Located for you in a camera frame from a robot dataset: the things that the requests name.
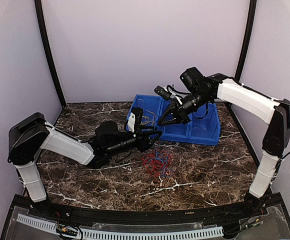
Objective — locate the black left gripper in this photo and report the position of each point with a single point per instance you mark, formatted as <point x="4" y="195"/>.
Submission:
<point x="143" y="138"/>

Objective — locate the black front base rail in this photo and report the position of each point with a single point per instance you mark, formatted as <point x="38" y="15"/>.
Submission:
<point x="144" y="212"/>

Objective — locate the black frame post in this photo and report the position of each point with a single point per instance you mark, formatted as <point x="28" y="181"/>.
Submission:
<point x="246" y="39"/>
<point x="48" y="52"/>

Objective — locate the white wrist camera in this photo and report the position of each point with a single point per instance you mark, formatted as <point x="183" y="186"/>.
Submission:
<point x="168" y="93"/>
<point x="134" y="120"/>

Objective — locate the white slotted cable duct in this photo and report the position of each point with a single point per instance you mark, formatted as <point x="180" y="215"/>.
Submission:
<point x="119" y="232"/>

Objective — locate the blue middle plastic bin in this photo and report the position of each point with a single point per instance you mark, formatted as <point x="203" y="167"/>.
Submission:
<point x="173" y="132"/>

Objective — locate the blue left plastic bin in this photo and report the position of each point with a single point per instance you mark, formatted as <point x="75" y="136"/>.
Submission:
<point x="151" y="108"/>

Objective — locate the blue right plastic bin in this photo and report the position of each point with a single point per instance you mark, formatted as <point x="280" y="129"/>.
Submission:
<point x="205" y="126"/>

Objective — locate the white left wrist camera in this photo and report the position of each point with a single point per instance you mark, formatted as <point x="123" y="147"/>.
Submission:
<point x="134" y="120"/>

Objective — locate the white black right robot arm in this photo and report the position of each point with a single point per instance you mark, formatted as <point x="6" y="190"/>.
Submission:
<point x="272" y="111"/>

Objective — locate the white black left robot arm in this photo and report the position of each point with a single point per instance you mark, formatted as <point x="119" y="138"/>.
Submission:
<point x="34" y="134"/>

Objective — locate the black right frame post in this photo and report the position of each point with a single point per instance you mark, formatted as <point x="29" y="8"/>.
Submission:
<point x="246" y="39"/>

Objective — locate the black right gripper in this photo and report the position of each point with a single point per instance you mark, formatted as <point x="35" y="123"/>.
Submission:
<point x="183" y="116"/>

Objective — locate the black left frame post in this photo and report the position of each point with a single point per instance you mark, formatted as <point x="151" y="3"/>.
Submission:
<point x="48" y="52"/>

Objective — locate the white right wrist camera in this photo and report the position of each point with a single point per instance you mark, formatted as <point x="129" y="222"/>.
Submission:
<point x="168" y="93"/>

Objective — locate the blue plastic bin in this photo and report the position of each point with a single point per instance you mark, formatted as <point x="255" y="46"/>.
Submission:
<point x="205" y="126"/>
<point x="173" y="132"/>
<point x="151" y="108"/>

